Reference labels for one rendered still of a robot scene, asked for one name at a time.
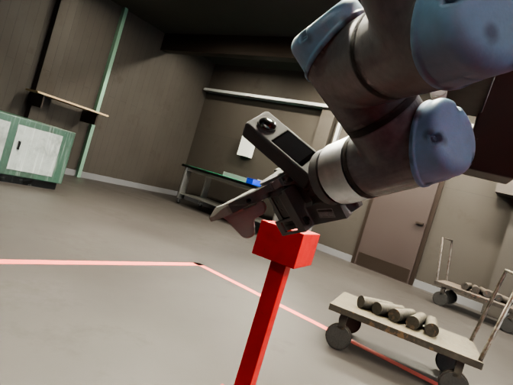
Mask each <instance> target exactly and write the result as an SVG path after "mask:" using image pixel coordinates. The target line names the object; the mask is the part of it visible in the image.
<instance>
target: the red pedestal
mask: <svg viewBox="0 0 513 385"><path fill-rule="evenodd" d="M319 237H320V235H319V234H317V233H314V232H312V231H306V232H302V233H297V234H293V235H285V236H282V234H281V233H280V231H279V229H278V227H277V226H276V223H275V221H267V220H262V221H261V223H260V228H259V231H258V233H257V237H256V240H255V244H254V246H253V251H252V253H253V254H255V255H258V256H261V257H264V258H266V259H268V260H271V262H270V266H269V269H268V273H267V275H266V280H265V283H264V285H263V290H262V293H261V296H260V300H259V303H258V306H257V308H256V313H255V316H254V319H253V323H252V326H251V329H250V334H249V336H248V339H247V343H246V346H245V349H244V353H243V357H242V359H241V362H240V366H239V369H238V372H237V376H236V380H235V382H234V385H256V382H257V378H258V375H259V372H260V368H261V365H262V363H263V358H264V355H265V352H266V348H267V345H268V342H269V337H270V335H271V332H272V329H273V325H274V322H275V319H276V314H277V312H278V309H279V304H280V302H281V299H282V295H283V292H284V289H285V286H286V281H287V279H288V276H289V271H290V269H291V268H292V269H295V268H300V267H306V266H310V265H311V262H312V260H313V257H314V255H315V250H316V247H317V244H318V240H319Z"/></svg>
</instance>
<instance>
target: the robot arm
mask: <svg viewBox="0 0 513 385"><path fill-rule="evenodd" d="M360 1H361V4H362V5H361V4H360V3H359V1H358V0H341V1H340V2H338V3H337V4H336V5H335V6H334V7H333V8H331V9H330V10H328V11H327V12H326V13H324V14H323V15H322V16H321V17H320V18H319V19H317V20H316V21H314V22H313V23H312V24H311V25H309V26H308V27H307V28H306V29H304V30H303V31H302V32H301V33H300V34H298V35H297V36H296V37H295V38H294V40H293V41H292V46H291V49H292V54H293V55H294V57H295V58H296V60H297V61H298V63H299V65H300V66H301V68H302V69H303V71H304V72H305V78H306V79H307V80H308V81H309V82H311V84H312V85H313V86H314V88H315V89H316V90H317V92H318V94H319V95H320V96H321V97H322V99H323V100H324V102H325V103H326V105H327V106H328V108H329V109H330V110H331V112H332V113H333V115H334V117H335V118H336V119H337V120H338V122H339V123H340V125H341V126H342V128H343V129H344V130H345V132H346V133H347V134H348V137H345V138H343V139H341V140H339V141H335V142H334V143H332V144H329V145H327V146H326V147H325V148H323V149H321V150H319V151H316V150H314V149H313V148H312V147H310V146H309V145H308V144H306V143H305V142H304V141H303V140H302V139H301V138H300V137H299V136H297V135H296V134H295V133H294V132H292V131H291V130H290V129H288V128H287V127H286V126H285V125H284V124H283V123H282V122H281V121H279V120H278V119H277V118H275V117H274V116H273V115H271V114H270V113H269V112H264V113H262V114H261V115H258V116H256V117H255V118H253V119H252V120H250V121H248V122H247V123H246V124H245V126H244V130H243V133H242V135H243V136H244V138H246V139H247V140H248V141H249V142H250V143H251V144H252V145H253V146H254V147H256V148H257V149H258V150H259V151H260V152H262V153H263V154H264V155H265V156H266V157H268V158H269V159H270V160H271V161H272V162H274V164H275V165H277V166H278V167H279V168H277V169H275V170H274V173H273V174H272V175H270V176H268V177H267V178H265V179H264V180H263V181H261V182H260V185H261V186H260V187H257V188H256V189H251V190H249V191H247V192H245V193H243V194H242V195H240V196H238V197H236V198H234V199H232V200H229V201H228V202H226V203H224V204H222V205H219V206H217V207H216V208H215V209H214V211H213V212H212V214H211V216H210V218H209V219H210V220H211V222H213V221H215V220H218V219H220V218H224V219H226V220H227V221H228V222H229V223H230V224H231V225H232V227H233V228H234V229H235V230H236V231H237V232H238V233H239V234H240V235H241V236H242V237H243V238H251V237H252V236H254V234H255V219H256V218H257V217H259V216H261V215H262V214H264V212H265V211H266V203H265V202H264V201H263V200H264V199H266V198H268V199H269V201H270V203H271V205H272V207H273V211H274V212H275V214H276V216H277V218H278V221H276V222H275V223H276V226H277V227H278V229H279V231H280V233H281V234H282V236H285V235H293V234H297V233H302V232H306V231H307V230H309V229H310V228H311V227H312V226H314V225H318V224H322V223H326V222H333V221H337V220H341V219H346V218H348V217H349V216H350V215H351V214H352V213H353V211H355V210H356V209H358V208H359V207H360V206H361V205H362V204H363V203H362V201H364V200H367V199H373V198H376V197H379V196H384V195H388V194H391V193H397V192H401V191H404V190H408V189H414V188H417V187H423V188H424V187H428V186H431V185H432V184H435V183H439V182H442V181H445V180H449V179H451V178H452V177H455V176H459V175H461V174H463V173H465V172H466V171H467V170H468V169H469V167H470V166H471V165H472V161H473V159H474V156H475V151H476V141H475V135H474V132H473V127H472V125H471V123H470V121H469V119H468V117H467V115H466V113H465V111H464V110H463V109H462V108H461V107H458V106H457V105H456V103H455V102H454V101H452V100H450V99H446V98H439V99H435V100H430V99H429V100H427V101H425V102H423V101H422V99H421V97H420V96H419V95H422V94H426V93H429V92H436V91H440V90H443V91H452V90H457V89H462V88H465V87H467V86H470V85H471V84H473V83H476V82H479V81H482V80H484V79H488V78H490V77H493V76H498V75H501V74H504V73H509V72H511V71H512V70H513V0H360ZM256 202H257V203H256ZM254 203H256V204H254ZM252 204H253V205H252ZM249 205H250V206H249ZM247 206H249V207H247ZM245 207H247V208H245ZM292 229H298V230H295V231H288V230H292Z"/></svg>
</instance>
